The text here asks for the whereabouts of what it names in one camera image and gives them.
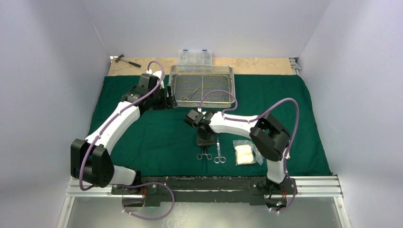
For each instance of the silver surgical scissors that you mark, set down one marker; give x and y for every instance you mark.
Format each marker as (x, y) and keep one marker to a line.
(219, 158)

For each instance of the metal surgical instruments pile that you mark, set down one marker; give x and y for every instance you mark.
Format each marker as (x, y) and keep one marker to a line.
(190, 96)

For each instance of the right side aluminium rail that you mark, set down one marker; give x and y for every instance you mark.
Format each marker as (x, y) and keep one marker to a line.
(295, 67)

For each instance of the white gauze packet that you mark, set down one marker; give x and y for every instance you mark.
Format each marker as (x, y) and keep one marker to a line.
(243, 152)

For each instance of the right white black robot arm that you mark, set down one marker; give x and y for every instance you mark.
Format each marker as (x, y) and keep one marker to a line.
(269, 136)

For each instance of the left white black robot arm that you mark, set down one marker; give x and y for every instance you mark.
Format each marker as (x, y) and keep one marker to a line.
(90, 158)

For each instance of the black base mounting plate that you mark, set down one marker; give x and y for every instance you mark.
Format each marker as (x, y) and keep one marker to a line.
(254, 190)

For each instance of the silver hemostat forceps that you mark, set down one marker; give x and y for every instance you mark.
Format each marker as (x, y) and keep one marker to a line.
(204, 153)

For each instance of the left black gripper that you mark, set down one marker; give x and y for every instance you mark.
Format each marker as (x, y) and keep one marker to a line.
(169, 99)

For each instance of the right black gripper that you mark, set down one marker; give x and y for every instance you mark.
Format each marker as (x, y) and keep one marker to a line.
(203, 142)

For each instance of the metal wire mesh tray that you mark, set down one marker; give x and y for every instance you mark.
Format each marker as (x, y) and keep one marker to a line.
(216, 85)

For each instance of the small black-handled hammer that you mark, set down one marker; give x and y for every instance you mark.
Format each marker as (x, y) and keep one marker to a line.
(123, 59)

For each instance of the clear plastic compartment box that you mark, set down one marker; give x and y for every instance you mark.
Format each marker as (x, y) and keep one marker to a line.
(194, 57)

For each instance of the dark green surgical drape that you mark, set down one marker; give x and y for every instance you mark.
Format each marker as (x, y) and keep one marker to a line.
(160, 143)

